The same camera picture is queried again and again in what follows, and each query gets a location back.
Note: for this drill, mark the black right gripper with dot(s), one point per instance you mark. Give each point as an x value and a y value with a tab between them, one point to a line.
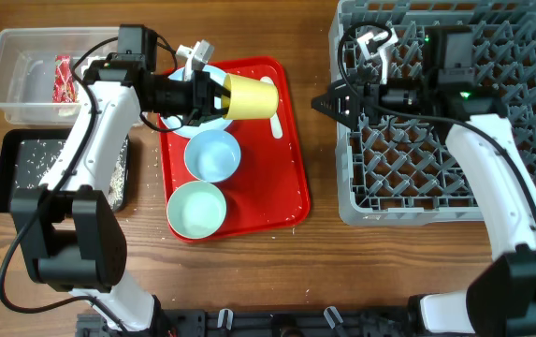
354	107

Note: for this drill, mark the yellow plastic cup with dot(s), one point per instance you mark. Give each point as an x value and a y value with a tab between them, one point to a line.
249	99

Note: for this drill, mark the light blue plate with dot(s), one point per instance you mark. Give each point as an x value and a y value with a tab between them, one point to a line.
188	132

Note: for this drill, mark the light green bowl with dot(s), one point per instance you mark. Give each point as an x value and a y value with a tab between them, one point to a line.
196	210

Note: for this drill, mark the light blue bowl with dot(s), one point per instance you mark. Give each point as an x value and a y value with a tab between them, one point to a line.
212	156

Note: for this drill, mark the white plastic spoon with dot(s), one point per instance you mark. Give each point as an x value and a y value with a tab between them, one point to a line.
275	124

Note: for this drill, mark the black waste bin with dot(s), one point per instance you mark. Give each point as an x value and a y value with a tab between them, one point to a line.
28	154

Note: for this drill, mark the red candy wrapper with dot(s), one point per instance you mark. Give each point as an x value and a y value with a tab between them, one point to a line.
63	87

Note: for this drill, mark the red plastic tray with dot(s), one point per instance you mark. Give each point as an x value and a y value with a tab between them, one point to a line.
269	189

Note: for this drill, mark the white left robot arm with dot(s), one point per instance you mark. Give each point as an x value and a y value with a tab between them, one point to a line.
67	233

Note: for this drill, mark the grey dishwasher rack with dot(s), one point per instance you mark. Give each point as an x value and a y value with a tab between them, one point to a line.
403	73

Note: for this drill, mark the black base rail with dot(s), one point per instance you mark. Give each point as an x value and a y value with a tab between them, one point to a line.
379	321

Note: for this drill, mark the clear plastic storage bin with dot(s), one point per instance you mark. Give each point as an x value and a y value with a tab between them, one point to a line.
27	71

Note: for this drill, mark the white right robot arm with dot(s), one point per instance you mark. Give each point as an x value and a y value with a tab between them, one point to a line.
473	123

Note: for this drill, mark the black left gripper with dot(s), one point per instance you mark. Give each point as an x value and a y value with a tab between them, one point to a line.
205	98

